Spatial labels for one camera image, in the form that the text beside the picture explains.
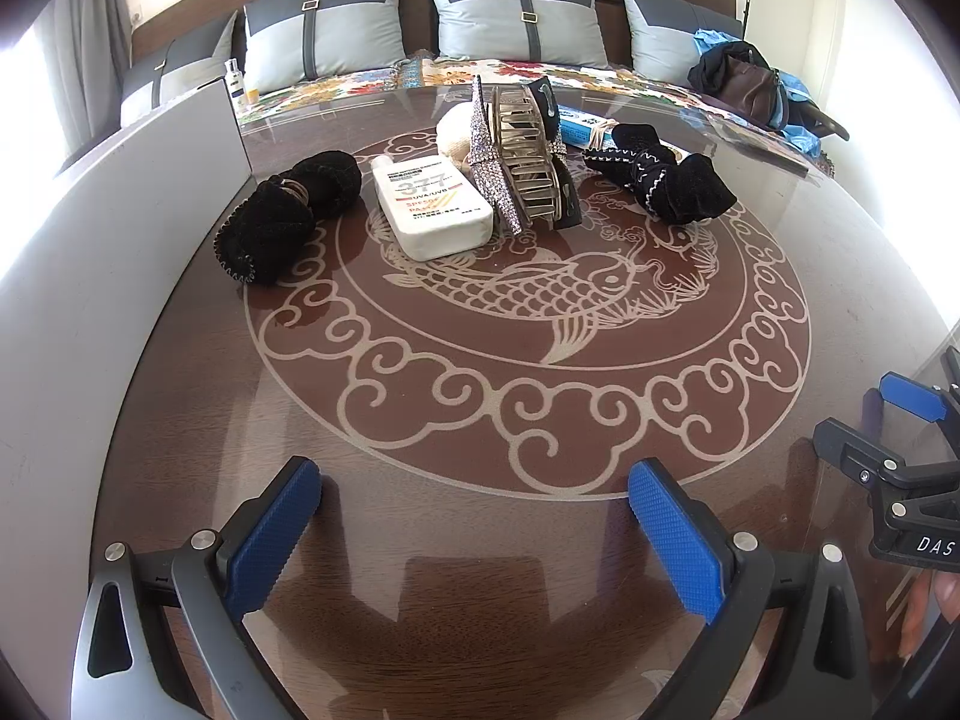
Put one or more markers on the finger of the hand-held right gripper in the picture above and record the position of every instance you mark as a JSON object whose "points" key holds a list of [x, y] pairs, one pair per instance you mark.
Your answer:
{"points": [[855, 450], [911, 395]]}

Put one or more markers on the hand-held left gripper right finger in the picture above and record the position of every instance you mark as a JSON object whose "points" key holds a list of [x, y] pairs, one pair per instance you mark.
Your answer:
{"points": [[679, 540]]}

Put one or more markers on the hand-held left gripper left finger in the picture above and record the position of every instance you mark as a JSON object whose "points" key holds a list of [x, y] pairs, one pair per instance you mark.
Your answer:
{"points": [[270, 532]]}

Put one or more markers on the black fuzzy scrunchie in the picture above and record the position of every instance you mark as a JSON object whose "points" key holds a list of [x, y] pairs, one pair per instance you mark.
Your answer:
{"points": [[262, 232]]}

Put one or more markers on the black white-stitched scrunchie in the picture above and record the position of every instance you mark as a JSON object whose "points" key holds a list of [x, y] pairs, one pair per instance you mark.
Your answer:
{"points": [[675, 187]]}

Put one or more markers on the white sunscreen bottle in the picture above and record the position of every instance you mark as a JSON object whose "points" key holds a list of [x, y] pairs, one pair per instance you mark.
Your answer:
{"points": [[435, 221]]}

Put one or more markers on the black hair clip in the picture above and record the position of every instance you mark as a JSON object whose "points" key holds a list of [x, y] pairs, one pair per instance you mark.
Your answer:
{"points": [[572, 202]]}

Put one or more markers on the gold claw hair clip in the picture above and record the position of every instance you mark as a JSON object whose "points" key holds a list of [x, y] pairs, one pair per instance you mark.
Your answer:
{"points": [[529, 165]]}

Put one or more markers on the rhinestone hair clip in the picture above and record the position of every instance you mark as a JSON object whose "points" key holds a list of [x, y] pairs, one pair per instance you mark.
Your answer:
{"points": [[489, 157]]}

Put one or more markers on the brown patterned wooden desktop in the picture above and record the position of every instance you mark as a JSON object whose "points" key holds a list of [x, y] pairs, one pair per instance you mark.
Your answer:
{"points": [[525, 405]]}

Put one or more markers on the person's right hand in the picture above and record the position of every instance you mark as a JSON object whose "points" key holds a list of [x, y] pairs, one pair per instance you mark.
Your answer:
{"points": [[921, 611]]}

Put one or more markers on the brown leather bag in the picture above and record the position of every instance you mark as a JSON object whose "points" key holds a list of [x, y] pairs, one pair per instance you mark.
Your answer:
{"points": [[750, 90]]}

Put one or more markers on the black garment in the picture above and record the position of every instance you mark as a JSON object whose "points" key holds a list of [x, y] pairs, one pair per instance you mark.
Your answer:
{"points": [[720, 64]]}

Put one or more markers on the blue and white carton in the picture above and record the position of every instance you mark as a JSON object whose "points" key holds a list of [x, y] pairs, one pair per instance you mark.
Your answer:
{"points": [[583, 127]]}

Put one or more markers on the grey two-tone pillow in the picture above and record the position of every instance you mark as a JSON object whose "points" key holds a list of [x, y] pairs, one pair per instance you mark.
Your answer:
{"points": [[180, 75], [322, 37], [667, 30], [510, 15]]}

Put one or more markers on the cream knitted pouch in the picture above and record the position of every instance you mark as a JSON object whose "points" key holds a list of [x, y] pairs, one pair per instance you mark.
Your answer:
{"points": [[454, 131]]}

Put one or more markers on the white lotion bottle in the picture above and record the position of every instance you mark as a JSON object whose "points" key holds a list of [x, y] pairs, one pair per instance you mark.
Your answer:
{"points": [[235, 82]]}

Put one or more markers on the floral blanket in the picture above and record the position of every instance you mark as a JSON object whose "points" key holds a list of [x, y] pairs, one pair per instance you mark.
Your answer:
{"points": [[360, 82]]}

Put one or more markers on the grey curtain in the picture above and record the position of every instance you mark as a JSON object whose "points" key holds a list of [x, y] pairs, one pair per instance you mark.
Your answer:
{"points": [[82, 67]]}

